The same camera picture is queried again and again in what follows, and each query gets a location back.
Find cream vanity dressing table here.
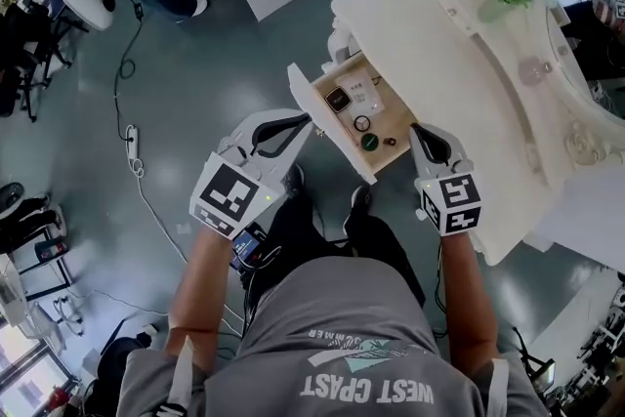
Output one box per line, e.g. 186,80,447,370
329,0,625,268

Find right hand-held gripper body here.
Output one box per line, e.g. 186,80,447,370
414,169,483,239

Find black bag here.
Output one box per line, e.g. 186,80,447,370
96,331,168,407

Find person's right forearm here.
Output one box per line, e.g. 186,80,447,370
438,229,500,373

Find black office chair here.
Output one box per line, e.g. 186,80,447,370
0,0,75,124

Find grey printed t-shirt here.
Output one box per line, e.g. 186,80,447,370
116,256,548,417

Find black device with blue screen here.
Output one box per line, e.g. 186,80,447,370
230,223,269,271

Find person's left forearm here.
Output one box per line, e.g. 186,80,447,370
165,224,236,358

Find black square compact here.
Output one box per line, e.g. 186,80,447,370
322,85,354,114

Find black round device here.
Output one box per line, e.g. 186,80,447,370
0,181,26,217

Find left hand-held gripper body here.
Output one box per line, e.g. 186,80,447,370
188,135,285,241

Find black floor cable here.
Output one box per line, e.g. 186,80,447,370
112,3,146,144

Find black left shoe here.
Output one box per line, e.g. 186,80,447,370
284,163,308,197

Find black shoe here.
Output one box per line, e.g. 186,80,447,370
284,163,308,197
350,185,373,212

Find oval cream-framed mirror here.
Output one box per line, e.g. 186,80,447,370
544,0,625,167

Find white power strip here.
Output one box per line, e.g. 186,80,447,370
124,124,141,163

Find black metal frame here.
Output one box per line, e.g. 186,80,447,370
13,229,75,300

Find white rounded chair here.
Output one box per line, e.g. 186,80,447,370
62,0,116,33

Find black right shoe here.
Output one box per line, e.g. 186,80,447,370
350,185,373,212

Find large window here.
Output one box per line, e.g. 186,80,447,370
0,325,75,417

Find red and black device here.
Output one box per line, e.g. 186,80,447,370
35,240,68,261

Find black tripod stand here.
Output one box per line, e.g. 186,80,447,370
511,325,559,397

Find white drawer with crystal knob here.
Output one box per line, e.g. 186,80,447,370
435,0,479,41

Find white paper card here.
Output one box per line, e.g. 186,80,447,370
334,67,388,116

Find black trousers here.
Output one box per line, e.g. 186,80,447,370
243,194,427,310

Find white floor cable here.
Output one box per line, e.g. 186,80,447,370
128,158,190,261

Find pink perfume bottle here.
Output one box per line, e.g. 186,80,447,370
518,55,552,88

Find wooden drawer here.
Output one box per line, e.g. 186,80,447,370
286,51,422,186

